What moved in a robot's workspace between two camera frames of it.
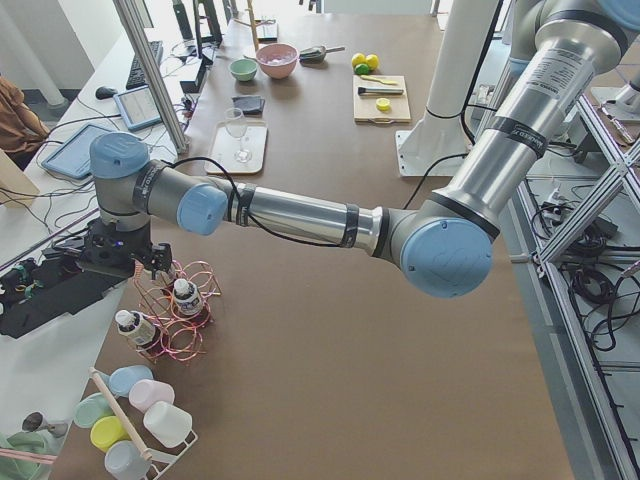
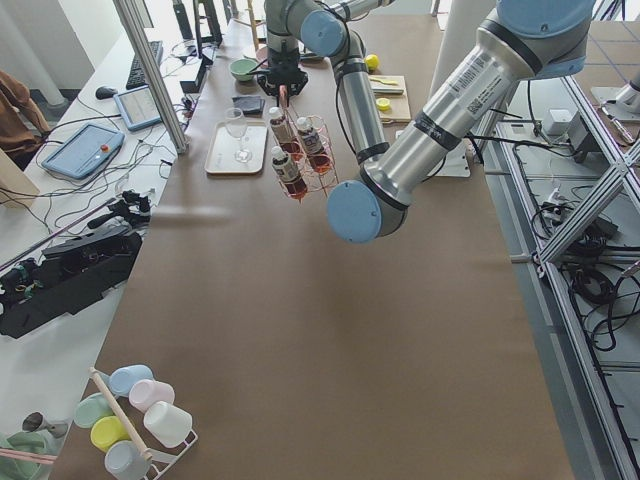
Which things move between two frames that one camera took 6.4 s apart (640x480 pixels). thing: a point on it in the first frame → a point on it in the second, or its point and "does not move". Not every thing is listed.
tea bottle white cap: [134, 325] → [310, 137]
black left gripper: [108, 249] → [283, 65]
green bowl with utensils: [29, 455] does not move
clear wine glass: [236, 124] does not move
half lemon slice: [383, 104] does not move
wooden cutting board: [365, 106] does not move
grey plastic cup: [123, 460] does not move
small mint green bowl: [243, 69] does not move
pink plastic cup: [145, 393] does not move
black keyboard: [136, 76] does not move
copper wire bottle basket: [176, 307] → [303, 155]
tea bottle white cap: [187, 297] → [288, 173]
